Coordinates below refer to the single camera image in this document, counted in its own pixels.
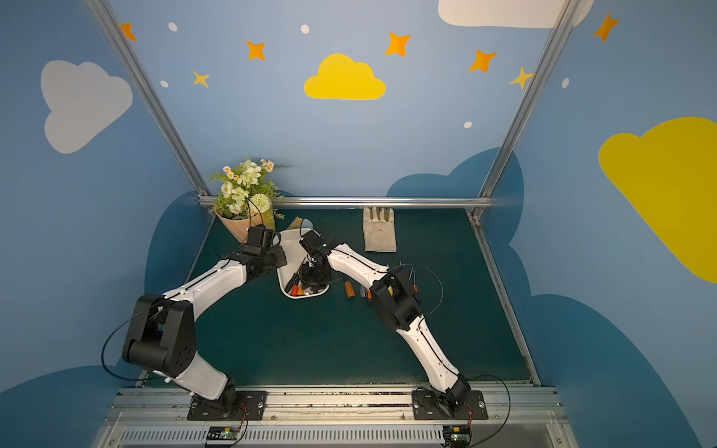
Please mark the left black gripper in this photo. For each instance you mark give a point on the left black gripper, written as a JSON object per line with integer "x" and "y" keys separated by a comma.
{"x": 274, "y": 258}

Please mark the small circuit board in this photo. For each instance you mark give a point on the small circuit board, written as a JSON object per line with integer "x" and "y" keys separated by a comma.
{"x": 456, "y": 437}
{"x": 222, "y": 435}

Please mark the white plastic storage box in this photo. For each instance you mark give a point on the white plastic storage box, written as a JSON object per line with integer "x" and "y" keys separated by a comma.
{"x": 295, "y": 256}

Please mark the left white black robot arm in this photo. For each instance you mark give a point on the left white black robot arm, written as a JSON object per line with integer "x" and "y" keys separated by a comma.
{"x": 162, "y": 335}

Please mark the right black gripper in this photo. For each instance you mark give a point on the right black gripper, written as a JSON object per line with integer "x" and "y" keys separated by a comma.
{"x": 313, "y": 269}

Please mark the left aluminium frame post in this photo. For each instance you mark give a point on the left aluminium frame post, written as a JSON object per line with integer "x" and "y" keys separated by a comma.
{"x": 122, "y": 45}

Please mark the right small circuit board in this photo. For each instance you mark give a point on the right small circuit board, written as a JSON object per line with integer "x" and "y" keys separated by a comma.
{"x": 456, "y": 437}

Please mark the white green artificial flowers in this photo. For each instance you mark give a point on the white green artificial flowers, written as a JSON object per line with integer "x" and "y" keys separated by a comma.
{"x": 247, "y": 192}

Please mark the front aluminium mounting rail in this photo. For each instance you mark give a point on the front aluminium mounting rail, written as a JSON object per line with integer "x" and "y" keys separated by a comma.
{"x": 336, "y": 416}

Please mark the beige work glove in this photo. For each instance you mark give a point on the beige work glove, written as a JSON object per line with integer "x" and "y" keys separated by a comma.
{"x": 379, "y": 229}

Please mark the aluminium frame post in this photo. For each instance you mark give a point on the aluminium frame post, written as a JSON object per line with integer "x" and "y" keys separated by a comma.
{"x": 122, "y": 45}
{"x": 543, "y": 69}

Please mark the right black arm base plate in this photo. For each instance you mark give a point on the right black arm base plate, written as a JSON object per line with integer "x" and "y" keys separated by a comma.
{"x": 427, "y": 405}

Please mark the horizontal aluminium frame rail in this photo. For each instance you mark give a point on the horizontal aluminium frame rail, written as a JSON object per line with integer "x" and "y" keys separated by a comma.
{"x": 390, "y": 202}

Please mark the right aluminium frame post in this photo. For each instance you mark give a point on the right aluminium frame post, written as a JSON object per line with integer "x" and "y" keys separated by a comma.
{"x": 543, "y": 69}

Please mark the amber handle black-shaft screwdriver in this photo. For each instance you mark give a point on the amber handle black-shaft screwdriver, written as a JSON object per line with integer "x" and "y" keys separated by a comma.
{"x": 349, "y": 289}

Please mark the tan flower pot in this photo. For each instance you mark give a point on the tan flower pot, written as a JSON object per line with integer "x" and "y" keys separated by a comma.
{"x": 238, "y": 225}

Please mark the left small circuit board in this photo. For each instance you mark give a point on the left small circuit board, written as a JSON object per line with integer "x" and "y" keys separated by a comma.
{"x": 222, "y": 435}

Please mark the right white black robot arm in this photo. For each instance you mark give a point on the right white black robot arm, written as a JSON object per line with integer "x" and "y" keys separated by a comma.
{"x": 398, "y": 305}

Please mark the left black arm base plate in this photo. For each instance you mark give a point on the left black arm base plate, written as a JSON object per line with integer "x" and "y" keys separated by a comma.
{"x": 233, "y": 405}

